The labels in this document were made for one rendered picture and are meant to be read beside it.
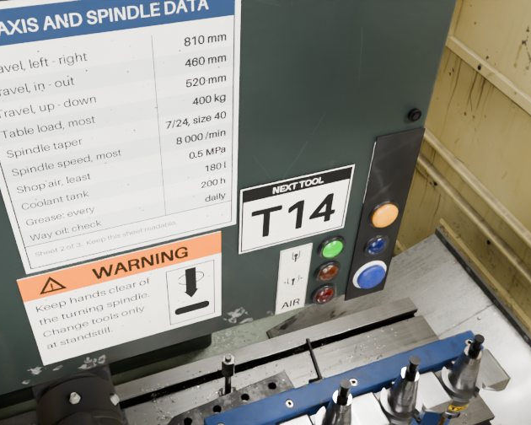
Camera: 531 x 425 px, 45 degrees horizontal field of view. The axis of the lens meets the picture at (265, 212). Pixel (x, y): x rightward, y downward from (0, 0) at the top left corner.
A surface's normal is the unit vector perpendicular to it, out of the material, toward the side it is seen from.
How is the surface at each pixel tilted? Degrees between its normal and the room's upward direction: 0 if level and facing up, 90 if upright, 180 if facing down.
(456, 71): 91
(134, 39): 90
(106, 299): 90
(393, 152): 90
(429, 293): 24
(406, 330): 0
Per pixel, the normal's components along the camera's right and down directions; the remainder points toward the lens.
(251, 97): 0.37, 0.64
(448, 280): -0.33, -0.58
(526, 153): -0.93, 0.22
